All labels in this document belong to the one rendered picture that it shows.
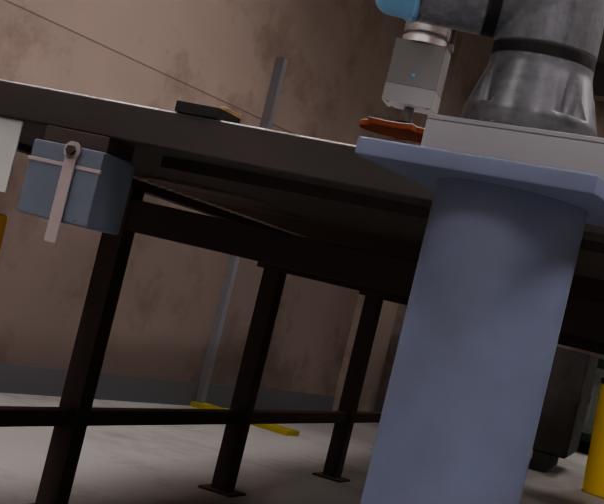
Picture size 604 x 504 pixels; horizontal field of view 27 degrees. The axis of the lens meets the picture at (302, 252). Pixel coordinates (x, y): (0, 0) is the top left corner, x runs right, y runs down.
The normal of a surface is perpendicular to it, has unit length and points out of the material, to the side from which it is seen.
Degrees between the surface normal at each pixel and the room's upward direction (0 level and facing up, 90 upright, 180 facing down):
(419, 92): 90
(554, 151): 90
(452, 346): 90
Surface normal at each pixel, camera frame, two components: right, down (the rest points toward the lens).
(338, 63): 0.84, 0.19
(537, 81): -0.11, -0.35
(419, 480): -0.41, -0.13
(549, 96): 0.18, -0.28
